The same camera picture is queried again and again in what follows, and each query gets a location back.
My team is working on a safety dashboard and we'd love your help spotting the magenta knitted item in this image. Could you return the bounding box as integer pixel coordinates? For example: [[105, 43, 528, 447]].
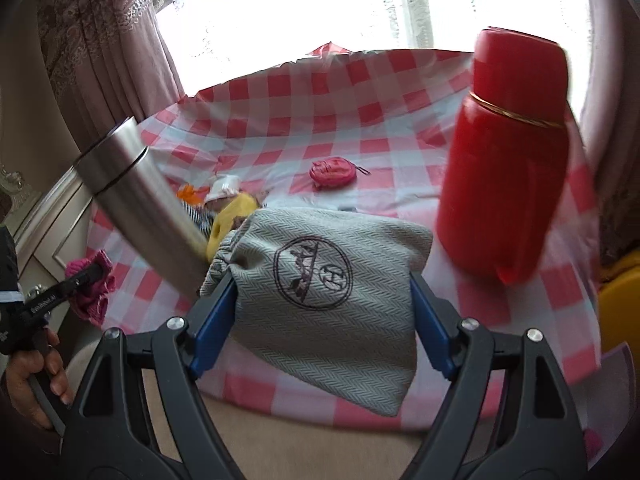
[[65, 250, 115, 327]]

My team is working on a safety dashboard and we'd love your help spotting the orange striped soft toy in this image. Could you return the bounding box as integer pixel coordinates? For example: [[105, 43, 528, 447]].
[[176, 184, 216, 237]]

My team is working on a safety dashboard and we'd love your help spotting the yellow soft toy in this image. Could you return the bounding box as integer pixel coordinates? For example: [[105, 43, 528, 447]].
[[206, 193, 259, 262]]

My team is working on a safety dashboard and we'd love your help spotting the person's left hand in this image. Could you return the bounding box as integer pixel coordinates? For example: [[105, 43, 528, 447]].
[[4, 328, 74, 430]]

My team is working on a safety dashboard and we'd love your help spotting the white cabinet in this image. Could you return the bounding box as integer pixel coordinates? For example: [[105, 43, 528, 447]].
[[0, 159, 97, 311]]

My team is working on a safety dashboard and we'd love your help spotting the stainless steel thermos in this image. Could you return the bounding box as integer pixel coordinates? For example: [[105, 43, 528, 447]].
[[74, 117, 208, 300]]

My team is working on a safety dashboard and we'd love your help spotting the yellow leather sofa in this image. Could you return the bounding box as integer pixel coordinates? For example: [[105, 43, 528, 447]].
[[598, 249, 640, 373]]

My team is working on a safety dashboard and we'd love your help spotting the red thermos bottle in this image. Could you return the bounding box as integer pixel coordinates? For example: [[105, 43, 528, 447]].
[[436, 27, 570, 285]]

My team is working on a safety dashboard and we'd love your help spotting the pink patterned curtain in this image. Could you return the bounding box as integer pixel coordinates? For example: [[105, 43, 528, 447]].
[[36, 0, 184, 151]]

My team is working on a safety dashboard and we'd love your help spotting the red white checkered tablecloth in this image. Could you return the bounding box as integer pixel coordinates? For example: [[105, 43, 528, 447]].
[[87, 50, 601, 431]]

